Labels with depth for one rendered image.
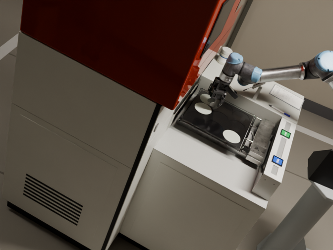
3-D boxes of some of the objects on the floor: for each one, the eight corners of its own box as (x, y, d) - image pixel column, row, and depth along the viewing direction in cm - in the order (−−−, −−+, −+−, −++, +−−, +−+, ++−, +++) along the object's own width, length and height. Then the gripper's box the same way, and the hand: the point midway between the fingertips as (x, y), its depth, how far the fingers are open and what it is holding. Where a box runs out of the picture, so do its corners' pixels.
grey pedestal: (315, 253, 307) (385, 179, 257) (317, 308, 272) (399, 235, 222) (250, 225, 307) (307, 147, 257) (244, 277, 273) (309, 197, 222)
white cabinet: (115, 240, 263) (152, 149, 213) (171, 154, 339) (209, 71, 288) (207, 292, 256) (268, 211, 206) (244, 192, 331) (295, 114, 281)
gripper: (214, 73, 228) (200, 102, 241) (219, 83, 222) (204, 113, 235) (228, 75, 231) (214, 104, 244) (233, 85, 225) (218, 115, 238)
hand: (214, 107), depth 240 cm, fingers closed
